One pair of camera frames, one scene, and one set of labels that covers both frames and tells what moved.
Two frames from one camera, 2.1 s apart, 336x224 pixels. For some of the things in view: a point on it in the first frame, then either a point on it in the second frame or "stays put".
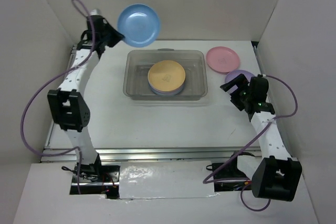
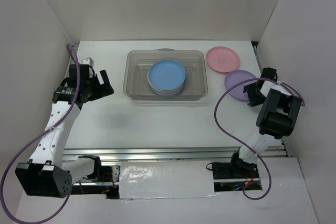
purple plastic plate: (232, 75) stays put
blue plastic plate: (139, 24) to (166, 75)
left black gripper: (118, 36) to (104, 89)
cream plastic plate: (167, 92) stays put
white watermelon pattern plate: (166, 93) stays put
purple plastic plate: (169, 93) stays put
